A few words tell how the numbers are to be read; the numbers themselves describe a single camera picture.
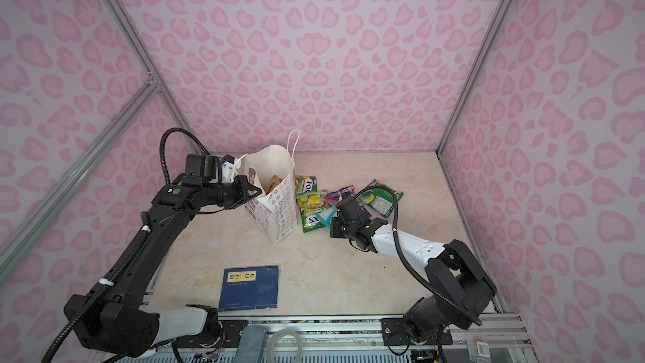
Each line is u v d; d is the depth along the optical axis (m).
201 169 0.57
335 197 1.01
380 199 1.01
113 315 0.37
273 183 0.95
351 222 0.67
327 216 0.90
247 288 0.81
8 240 0.52
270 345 0.70
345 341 0.72
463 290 0.43
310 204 0.98
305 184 1.06
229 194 0.64
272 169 0.92
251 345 0.69
